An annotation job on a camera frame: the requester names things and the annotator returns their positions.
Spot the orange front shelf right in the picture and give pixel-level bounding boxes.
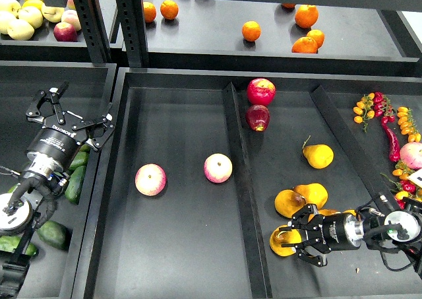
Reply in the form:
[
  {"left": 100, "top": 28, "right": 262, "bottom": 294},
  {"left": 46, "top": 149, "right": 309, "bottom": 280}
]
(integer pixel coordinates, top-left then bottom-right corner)
[{"left": 291, "top": 36, "right": 318, "bottom": 53}]

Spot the pink apple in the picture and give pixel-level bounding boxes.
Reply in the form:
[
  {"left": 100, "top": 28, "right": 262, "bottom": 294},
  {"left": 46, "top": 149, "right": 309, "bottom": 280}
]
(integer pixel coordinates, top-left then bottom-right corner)
[
  {"left": 204, "top": 153, "right": 233, "bottom": 183},
  {"left": 135, "top": 164, "right": 167, "bottom": 197}
]

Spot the pink apple centre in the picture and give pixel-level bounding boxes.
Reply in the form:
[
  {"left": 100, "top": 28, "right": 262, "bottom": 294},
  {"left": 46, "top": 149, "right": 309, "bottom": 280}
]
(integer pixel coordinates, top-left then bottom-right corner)
[{"left": 204, "top": 153, "right": 233, "bottom": 183}]

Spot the black left tray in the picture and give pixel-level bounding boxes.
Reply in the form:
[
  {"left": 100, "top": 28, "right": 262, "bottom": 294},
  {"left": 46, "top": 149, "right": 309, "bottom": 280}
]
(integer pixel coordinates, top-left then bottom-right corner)
[{"left": 1, "top": 61, "right": 116, "bottom": 298}]

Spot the black tray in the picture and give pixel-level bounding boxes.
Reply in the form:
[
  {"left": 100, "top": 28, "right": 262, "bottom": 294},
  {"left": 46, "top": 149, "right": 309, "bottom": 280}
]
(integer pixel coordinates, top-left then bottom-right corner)
[
  {"left": 72, "top": 69, "right": 421, "bottom": 298},
  {"left": 1, "top": 61, "right": 116, "bottom": 298}
]

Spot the yellow pear lone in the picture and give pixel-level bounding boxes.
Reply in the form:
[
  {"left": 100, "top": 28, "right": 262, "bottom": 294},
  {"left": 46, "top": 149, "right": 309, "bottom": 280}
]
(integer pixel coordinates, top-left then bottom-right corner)
[{"left": 302, "top": 136, "right": 334, "bottom": 169}]

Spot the orange cherry tomato vine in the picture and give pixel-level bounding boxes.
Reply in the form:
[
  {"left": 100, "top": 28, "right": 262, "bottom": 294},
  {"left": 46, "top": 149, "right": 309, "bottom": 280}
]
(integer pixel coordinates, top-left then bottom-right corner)
[{"left": 396, "top": 106, "right": 421, "bottom": 143}]

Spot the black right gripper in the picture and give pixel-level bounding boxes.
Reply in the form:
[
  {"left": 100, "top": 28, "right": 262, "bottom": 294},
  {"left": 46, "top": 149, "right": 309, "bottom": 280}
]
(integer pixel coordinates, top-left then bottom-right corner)
[{"left": 278, "top": 203, "right": 361, "bottom": 267}]

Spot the black centre tray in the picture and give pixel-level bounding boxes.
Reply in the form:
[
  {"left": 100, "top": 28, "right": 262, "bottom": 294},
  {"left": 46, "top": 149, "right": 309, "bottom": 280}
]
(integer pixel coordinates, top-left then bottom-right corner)
[{"left": 72, "top": 69, "right": 421, "bottom": 298}]

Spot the pink apple left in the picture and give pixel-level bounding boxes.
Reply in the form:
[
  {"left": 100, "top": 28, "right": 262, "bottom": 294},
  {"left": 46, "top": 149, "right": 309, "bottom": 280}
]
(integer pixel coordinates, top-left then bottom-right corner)
[{"left": 135, "top": 164, "right": 167, "bottom": 197}]

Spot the yellow pear with stem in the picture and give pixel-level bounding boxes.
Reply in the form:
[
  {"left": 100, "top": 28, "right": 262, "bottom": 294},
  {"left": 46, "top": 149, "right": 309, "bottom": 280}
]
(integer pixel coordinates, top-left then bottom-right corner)
[{"left": 269, "top": 225, "right": 302, "bottom": 257}]

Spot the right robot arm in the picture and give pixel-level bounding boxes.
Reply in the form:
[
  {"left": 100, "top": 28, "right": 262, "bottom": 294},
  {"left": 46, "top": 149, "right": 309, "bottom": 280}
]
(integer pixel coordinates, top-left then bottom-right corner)
[{"left": 270, "top": 197, "right": 421, "bottom": 275}]

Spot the dark green avocado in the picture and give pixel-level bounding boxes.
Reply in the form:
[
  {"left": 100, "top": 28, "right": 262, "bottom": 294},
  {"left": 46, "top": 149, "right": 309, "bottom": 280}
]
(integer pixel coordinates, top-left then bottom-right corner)
[{"left": 65, "top": 166, "right": 86, "bottom": 205}]

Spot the yellow pear left pile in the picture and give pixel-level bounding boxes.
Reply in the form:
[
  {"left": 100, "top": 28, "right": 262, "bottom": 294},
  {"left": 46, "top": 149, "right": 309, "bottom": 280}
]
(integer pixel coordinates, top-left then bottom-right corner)
[{"left": 274, "top": 189, "right": 305, "bottom": 218}]

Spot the red chili pepper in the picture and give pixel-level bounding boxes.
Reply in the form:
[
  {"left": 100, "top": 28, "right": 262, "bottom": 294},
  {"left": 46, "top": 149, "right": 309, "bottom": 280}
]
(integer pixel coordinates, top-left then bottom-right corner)
[{"left": 381, "top": 116, "right": 400, "bottom": 162}]

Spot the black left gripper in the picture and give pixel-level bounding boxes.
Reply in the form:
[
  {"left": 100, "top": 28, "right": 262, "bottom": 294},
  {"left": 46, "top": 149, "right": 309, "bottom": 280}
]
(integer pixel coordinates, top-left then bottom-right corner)
[{"left": 25, "top": 81, "right": 116, "bottom": 178}]

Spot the large orange shelf right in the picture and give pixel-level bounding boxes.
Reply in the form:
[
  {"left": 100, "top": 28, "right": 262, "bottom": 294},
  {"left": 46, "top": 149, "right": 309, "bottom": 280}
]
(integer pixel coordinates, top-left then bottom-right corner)
[{"left": 295, "top": 5, "right": 319, "bottom": 28}]

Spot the pink apple right edge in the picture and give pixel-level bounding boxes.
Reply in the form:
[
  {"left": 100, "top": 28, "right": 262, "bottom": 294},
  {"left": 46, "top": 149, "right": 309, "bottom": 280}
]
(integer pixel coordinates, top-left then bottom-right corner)
[{"left": 400, "top": 142, "right": 421, "bottom": 170}]

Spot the orange centre shelf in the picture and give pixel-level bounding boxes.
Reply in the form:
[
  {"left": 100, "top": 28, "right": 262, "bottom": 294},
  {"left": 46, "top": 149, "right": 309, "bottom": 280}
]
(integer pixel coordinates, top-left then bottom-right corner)
[{"left": 241, "top": 20, "right": 261, "bottom": 42}]

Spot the yellow pear bottom pile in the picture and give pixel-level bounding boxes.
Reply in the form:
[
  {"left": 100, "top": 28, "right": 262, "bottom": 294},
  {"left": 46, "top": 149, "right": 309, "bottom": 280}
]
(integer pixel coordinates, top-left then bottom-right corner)
[{"left": 308, "top": 209, "right": 340, "bottom": 220}]

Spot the dark red apple lower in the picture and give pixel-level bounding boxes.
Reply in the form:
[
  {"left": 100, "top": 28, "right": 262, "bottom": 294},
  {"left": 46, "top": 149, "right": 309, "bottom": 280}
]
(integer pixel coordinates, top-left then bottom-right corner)
[{"left": 245, "top": 104, "right": 270, "bottom": 132}]

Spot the red apple on shelf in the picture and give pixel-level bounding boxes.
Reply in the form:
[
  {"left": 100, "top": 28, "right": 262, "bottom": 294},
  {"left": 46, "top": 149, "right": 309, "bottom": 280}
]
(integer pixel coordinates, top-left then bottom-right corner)
[{"left": 53, "top": 22, "right": 77, "bottom": 42}]

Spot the red apple upper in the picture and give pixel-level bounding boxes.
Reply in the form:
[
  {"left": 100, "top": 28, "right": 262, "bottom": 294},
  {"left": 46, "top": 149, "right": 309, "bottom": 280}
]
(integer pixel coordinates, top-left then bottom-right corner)
[{"left": 247, "top": 78, "right": 276, "bottom": 106}]

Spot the yellow pear top pile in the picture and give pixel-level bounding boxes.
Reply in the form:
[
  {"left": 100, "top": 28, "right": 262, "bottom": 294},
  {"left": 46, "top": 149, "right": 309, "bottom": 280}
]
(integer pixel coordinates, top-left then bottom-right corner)
[{"left": 293, "top": 183, "right": 328, "bottom": 209}]

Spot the orange shelf left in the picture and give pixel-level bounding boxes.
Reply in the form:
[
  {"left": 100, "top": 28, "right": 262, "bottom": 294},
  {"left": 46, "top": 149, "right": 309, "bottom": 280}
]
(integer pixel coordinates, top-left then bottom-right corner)
[{"left": 160, "top": 0, "right": 179, "bottom": 20}]

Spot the yellow pear pile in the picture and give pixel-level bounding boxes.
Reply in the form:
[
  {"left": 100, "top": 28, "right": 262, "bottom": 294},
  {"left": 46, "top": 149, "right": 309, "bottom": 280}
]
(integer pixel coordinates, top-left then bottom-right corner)
[
  {"left": 293, "top": 183, "right": 328, "bottom": 209},
  {"left": 308, "top": 209, "right": 340, "bottom": 220},
  {"left": 274, "top": 189, "right": 305, "bottom": 218}
]

